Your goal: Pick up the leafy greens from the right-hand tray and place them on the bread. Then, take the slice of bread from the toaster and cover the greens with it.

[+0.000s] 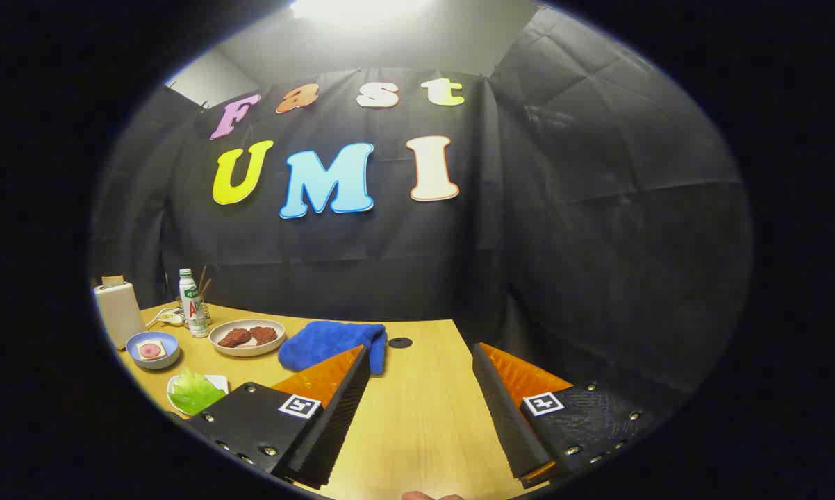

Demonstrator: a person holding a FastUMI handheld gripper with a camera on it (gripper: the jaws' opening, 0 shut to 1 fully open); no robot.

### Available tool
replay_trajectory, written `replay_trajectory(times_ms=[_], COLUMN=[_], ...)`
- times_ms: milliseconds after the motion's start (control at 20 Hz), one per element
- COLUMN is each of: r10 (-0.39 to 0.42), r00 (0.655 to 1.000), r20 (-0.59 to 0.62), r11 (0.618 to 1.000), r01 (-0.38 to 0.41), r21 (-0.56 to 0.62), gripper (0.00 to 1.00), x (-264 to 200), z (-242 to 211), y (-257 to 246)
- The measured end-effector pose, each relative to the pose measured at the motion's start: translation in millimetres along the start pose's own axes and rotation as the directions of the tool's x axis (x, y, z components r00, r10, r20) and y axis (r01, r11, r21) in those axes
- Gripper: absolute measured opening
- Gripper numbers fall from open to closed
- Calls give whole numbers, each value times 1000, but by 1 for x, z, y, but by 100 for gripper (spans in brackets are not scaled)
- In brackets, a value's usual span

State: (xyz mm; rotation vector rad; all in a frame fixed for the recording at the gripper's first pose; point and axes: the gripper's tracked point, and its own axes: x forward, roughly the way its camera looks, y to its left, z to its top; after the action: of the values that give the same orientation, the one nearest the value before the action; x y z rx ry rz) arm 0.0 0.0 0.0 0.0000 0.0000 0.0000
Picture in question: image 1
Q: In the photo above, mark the white bottle with green cap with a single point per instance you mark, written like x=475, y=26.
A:
x=194, y=312

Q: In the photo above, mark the brown wooden chopsticks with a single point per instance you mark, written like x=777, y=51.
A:
x=201, y=278

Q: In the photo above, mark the pink ham slice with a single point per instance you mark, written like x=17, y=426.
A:
x=151, y=350

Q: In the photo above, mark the white divided seasoning dish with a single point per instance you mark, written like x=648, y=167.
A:
x=171, y=317

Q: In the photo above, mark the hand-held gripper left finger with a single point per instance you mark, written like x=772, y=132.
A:
x=341, y=410

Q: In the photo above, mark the beige plate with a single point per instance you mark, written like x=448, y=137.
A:
x=247, y=351

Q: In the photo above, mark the small bread slice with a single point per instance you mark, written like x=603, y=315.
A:
x=162, y=353

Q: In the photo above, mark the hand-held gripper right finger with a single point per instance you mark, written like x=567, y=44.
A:
x=508, y=417

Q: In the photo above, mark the white spoon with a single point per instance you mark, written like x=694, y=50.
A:
x=155, y=319

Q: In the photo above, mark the white toaster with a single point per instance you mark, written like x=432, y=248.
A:
x=119, y=312

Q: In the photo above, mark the brown meat piece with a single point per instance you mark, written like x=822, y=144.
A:
x=264, y=335
x=235, y=338

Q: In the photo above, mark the black backdrop cloth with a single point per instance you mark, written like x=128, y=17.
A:
x=598, y=243

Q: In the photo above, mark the blue towel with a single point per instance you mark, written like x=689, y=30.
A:
x=320, y=340

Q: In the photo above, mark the white square plate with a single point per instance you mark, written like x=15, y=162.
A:
x=216, y=380

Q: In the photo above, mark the blue plate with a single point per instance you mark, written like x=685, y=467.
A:
x=136, y=357

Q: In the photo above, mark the green lettuce leaf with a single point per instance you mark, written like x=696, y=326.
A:
x=192, y=392

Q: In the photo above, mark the large crusted bread slice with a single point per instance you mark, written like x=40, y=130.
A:
x=112, y=281

